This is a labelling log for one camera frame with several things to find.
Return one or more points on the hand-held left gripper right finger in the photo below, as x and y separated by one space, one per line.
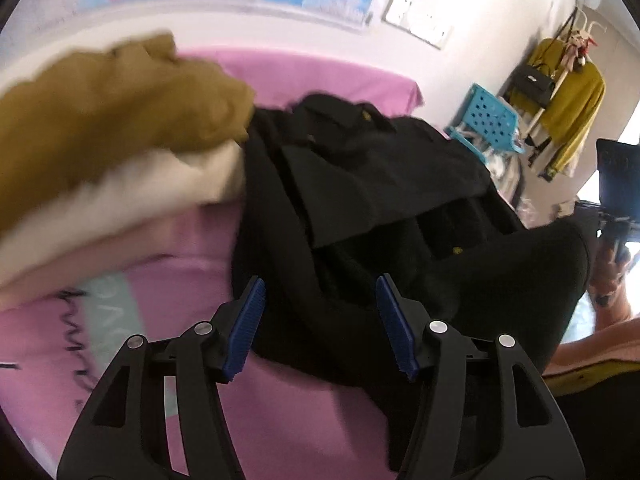
397 332

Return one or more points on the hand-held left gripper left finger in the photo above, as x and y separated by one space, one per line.
245 332

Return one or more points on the black garment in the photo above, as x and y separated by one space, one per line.
375 200

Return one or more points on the person's right forearm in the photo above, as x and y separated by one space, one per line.
615 345

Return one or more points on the white clothes in basket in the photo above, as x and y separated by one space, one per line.
502 175

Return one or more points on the person's right hand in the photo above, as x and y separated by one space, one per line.
612 285

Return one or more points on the mustard hanging sweater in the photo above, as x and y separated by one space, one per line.
575 105

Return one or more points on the black handbag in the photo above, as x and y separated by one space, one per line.
532 82

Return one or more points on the pink plush toy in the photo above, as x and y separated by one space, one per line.
577 50

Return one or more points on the teal perforated basket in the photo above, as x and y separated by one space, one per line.
490 115

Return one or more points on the cream folded garment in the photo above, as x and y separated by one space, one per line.
150 195

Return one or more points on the pale pink folded garment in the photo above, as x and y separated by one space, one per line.
75 270

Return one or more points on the person's yellow clothing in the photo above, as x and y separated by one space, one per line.
590 379

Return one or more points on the mustard folded garment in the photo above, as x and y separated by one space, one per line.
115 105

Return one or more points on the pink floral printed blanket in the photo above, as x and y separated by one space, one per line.
310 75

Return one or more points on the white wall switch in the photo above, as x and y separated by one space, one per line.
439 36

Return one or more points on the white wall socket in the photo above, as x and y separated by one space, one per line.
399 9
421 22

